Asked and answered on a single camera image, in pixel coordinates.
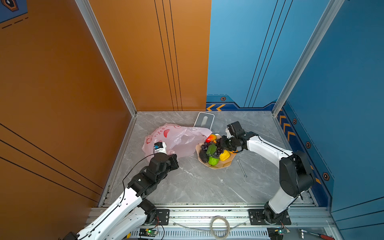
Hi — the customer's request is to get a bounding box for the dark purple grape bunch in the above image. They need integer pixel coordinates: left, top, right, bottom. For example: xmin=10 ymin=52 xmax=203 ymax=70
xmin=201 ymin=139 xmax=224 ymax=159

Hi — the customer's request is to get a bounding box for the pink plastic bag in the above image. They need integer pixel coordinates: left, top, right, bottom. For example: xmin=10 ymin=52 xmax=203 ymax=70
xmin=142 ymin=124 xmax=212 ymax=158

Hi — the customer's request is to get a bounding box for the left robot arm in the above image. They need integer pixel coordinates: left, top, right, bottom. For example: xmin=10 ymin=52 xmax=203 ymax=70
xmin=64 ymin=153 xmax=179 ymax=240

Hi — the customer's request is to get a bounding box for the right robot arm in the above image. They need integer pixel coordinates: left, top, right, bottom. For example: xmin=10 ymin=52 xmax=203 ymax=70
xmin=221 ymin=122 xmax=316 ymax=225

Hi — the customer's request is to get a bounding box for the beige fruit plate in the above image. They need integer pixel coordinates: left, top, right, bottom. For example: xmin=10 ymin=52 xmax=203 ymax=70
xmin=196 ymin=134 xmax=236 ymax=170

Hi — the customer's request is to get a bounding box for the green leaf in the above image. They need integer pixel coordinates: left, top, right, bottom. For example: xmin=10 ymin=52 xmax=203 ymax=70
xmin=206 ymin=143 xmax=218 ymax=156

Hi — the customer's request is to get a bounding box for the red yellow mango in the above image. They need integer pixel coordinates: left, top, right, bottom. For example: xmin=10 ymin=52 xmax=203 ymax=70
xmin=205 ymin=134 xmax=218 ymax=143

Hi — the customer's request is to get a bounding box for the green lime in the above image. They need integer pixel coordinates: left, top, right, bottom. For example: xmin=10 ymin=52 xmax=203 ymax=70
xmin=208 ymin=157 xmax=220 ymax=166

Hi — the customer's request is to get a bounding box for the dark avocado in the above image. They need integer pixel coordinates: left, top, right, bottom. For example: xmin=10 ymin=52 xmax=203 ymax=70
xmin=199 ymin=150 xmax=210 ymax=163

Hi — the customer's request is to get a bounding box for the white grey tissue box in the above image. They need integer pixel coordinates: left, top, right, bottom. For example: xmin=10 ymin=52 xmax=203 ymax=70
xmin=194 ymin=112 xmax=215 ymax=130

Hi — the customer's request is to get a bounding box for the green circuit board left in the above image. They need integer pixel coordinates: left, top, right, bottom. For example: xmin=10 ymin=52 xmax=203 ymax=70
xmin=138 ymin=229 xmax=159 ymax=239

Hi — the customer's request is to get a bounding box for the green circuit board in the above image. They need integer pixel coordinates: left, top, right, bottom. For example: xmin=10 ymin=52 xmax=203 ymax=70
xmin=267 ymin=228 xmax=291 ymax=240
xmin=138 ymin=229 xmax=159 ymax=239

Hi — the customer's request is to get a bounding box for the green circuit board right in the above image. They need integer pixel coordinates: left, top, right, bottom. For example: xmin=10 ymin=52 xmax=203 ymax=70
xmin=267 ymin=228 xmax=291 ymax=240

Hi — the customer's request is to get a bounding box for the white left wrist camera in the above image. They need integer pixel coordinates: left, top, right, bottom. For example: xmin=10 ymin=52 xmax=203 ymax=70
xmin=154 ymin=142 xmax=167 ymax=154

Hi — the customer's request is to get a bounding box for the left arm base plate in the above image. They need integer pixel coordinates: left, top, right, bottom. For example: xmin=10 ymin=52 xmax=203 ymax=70
xmin=150 ymin=209 xmax=170 ymax=226

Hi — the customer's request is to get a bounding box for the aluminium front rail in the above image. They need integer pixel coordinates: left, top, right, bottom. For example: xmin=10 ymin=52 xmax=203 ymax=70
xmin=79 ymin=205 xmax=343 ymax=240

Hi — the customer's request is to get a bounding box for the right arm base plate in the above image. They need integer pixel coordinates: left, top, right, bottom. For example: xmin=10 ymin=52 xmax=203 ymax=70
xmin=248 ymin=209 xmax=292 ymax=226

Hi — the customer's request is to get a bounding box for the coiled clear cable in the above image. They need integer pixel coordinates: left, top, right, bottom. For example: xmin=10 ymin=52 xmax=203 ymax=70
xmin=172 ymin=215 xmax=248 ymax=240

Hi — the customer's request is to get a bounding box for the red handled screwdriver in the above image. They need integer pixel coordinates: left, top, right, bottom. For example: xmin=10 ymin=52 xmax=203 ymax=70
xmin=299 ymin=229 xmax=335 ymax=240

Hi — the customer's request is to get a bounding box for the right aluminium corner post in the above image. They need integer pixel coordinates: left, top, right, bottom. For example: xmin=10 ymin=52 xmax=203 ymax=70
xmin=272 ymin=0 xmax=345 ymax=117

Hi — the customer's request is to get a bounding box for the aluminium corner post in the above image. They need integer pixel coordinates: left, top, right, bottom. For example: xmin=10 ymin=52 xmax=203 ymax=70
xmin=75 ymin=0 xmax=137 ymax=117
xmin=272 ymin=0 xmax=345 ymax=117

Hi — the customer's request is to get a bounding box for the left aluminium corner post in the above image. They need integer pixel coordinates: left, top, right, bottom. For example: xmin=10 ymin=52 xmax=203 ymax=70
xmin=75 ymin=0 xmax=137 ymax=117

